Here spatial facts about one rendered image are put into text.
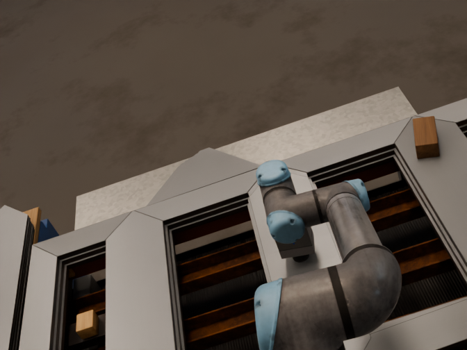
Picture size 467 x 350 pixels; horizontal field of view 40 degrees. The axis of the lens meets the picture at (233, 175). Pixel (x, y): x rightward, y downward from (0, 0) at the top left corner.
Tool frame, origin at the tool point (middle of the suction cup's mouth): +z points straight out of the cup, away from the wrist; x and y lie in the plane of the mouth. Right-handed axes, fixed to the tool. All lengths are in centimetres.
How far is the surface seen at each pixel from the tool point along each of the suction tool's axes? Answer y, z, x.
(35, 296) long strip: 77, 0, -2
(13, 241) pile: 93, 1, -28
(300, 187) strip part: -0.7, -0.5, -25.8
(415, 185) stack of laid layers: -31.5, 1.3, -20.3
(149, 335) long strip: 39.1, -0.4, 16.7
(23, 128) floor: 202, 85, -230
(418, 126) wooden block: -36, -5, -36
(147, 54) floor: 120, 85, -289
